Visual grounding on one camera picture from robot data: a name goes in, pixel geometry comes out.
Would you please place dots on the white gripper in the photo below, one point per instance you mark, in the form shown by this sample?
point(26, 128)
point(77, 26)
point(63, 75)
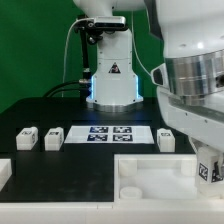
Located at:
point(201, 124)

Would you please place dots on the white obstacle wall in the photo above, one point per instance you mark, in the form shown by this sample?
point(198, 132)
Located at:
point(123, 212)
point(5, 172)

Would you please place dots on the grey camera on stand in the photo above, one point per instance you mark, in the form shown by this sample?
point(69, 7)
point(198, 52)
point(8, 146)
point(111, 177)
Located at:
point(109, 22)

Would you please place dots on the white square table top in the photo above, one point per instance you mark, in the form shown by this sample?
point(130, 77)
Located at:
point(163, 177)

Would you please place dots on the white left obstacle wall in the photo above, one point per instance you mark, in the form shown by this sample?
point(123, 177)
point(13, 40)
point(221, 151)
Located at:
point(5, 172)

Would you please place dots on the paper sheet with tags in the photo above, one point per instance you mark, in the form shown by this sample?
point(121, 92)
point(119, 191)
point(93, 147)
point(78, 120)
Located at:
point(110, 134)

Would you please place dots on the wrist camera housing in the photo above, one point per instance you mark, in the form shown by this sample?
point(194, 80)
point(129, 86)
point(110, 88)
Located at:
point(160, 76)

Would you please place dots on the black camera stand pole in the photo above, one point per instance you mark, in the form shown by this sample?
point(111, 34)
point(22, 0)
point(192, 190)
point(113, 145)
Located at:
point(89, 36)

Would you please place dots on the white front obstacle wall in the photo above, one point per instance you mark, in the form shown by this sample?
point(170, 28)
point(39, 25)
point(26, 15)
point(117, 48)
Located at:
point(123, 212)

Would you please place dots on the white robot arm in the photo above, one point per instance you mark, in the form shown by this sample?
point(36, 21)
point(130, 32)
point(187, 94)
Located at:
point(190, 81)

